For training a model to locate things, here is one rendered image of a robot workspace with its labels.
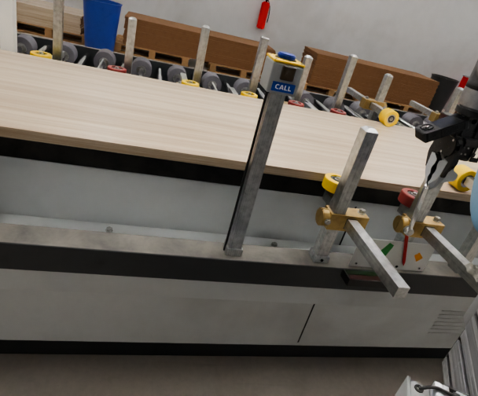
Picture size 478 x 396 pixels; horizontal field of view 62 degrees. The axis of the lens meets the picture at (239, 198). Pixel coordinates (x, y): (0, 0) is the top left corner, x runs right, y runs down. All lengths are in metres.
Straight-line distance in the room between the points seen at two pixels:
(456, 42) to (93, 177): 9.15
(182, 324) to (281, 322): 0.39
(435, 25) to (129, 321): 8.76
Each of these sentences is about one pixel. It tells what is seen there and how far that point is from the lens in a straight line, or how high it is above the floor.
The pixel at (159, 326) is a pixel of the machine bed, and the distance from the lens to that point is 1.58.
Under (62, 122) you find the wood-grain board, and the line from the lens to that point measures 1.22.
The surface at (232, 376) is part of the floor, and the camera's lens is 1.73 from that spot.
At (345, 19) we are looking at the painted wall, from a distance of 8.68.
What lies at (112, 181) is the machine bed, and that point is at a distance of 1.21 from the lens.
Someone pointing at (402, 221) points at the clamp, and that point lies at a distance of 1.24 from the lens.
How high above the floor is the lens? 1.33
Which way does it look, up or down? 27 degrees down
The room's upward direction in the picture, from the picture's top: 15 degrees clockwise
